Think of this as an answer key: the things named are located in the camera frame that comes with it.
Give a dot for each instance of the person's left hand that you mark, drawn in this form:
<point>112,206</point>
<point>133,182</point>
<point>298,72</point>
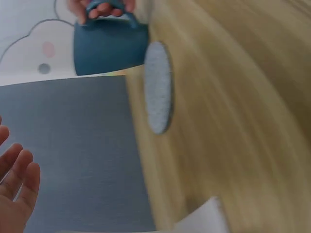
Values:
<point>11,208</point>

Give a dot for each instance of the person's right hand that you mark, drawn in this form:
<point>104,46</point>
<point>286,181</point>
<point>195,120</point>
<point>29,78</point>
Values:
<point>77,8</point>

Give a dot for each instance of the person's right fingers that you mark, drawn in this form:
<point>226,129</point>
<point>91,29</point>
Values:
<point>103,11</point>

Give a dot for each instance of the blue ceramic mug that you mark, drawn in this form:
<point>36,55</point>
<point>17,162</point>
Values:
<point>109,48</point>

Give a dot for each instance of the round grey felt coaster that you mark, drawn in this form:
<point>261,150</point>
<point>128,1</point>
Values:
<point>158,89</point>

